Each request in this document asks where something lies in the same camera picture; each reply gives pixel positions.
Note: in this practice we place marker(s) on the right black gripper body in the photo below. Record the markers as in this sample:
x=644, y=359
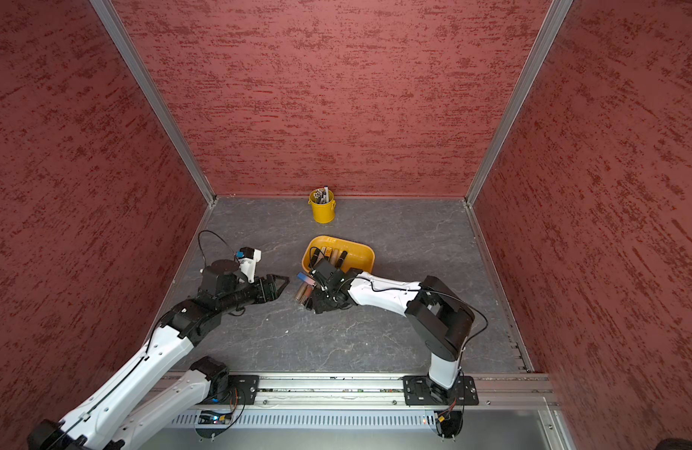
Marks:
x=326, y=301

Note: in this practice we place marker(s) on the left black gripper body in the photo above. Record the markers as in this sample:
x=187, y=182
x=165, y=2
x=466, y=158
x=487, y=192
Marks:
x=256, y=292

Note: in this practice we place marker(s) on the black lipstick tube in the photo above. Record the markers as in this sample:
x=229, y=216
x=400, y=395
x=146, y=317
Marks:
x=314, y=254
x=341, y=259

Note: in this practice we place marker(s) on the yellow plastic storage box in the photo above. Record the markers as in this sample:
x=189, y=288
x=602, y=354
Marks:
x=360, y=256

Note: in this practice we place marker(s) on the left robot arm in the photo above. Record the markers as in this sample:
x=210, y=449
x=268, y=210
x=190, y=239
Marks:
x=116, y=416

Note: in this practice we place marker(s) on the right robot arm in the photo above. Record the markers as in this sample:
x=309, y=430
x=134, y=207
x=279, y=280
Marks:
x=437, y=315

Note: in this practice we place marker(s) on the blue pink lip gloss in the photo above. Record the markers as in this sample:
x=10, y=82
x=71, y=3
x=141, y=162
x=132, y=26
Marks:
x=306, y=279

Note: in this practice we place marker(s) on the yellow pen cup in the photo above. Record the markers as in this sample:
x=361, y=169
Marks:
x=323, y=213

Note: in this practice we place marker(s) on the pens in yellow cup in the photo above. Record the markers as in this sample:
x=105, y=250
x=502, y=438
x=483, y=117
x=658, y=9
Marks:
x=321, y=196

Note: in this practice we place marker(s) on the left controller board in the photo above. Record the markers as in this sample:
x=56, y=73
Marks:
x=210, y=424

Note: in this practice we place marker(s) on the right controller connector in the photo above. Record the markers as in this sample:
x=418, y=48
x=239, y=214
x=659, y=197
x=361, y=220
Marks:
x=448, y=424

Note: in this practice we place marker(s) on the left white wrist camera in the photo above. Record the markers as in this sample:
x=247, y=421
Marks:
x=248, y=258

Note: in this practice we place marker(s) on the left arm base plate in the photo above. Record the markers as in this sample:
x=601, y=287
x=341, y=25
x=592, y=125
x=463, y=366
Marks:
x=232, y=389

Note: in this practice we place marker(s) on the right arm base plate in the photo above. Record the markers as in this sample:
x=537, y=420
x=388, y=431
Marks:
x=422, y=391

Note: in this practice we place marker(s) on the aluminium front rail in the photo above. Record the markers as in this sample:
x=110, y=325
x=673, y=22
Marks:
x=391, y=391

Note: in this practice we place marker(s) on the left aluminium corner post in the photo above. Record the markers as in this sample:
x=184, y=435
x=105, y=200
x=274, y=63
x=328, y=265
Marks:
x=115, y=28

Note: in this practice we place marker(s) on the aluminium corner post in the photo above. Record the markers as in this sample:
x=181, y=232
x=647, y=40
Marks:
x=544, y=40
x=115, y=28

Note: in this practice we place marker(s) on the right aluminium corner post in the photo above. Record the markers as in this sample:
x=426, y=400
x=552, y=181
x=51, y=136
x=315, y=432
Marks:
x=544, y=40

